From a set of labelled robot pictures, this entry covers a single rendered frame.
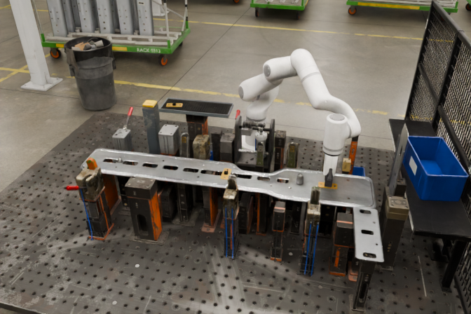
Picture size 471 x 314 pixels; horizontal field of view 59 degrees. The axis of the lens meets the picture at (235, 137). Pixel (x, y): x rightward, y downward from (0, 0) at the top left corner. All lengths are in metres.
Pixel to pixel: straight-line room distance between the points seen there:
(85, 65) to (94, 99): 0.42
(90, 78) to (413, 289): 3.73
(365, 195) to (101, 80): 3.45
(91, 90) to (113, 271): 3.05
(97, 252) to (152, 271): 0.29
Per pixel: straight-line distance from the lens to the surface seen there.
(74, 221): 2.30
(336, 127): 1.71
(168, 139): 2.08
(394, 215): 1.81
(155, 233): 2.03
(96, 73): 4.70
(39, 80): 5.75
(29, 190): 2.61
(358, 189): 1.93
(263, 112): 2.40
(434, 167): 2.14
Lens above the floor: 2.16
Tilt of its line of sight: 31 degrees down
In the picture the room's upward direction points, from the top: straight up
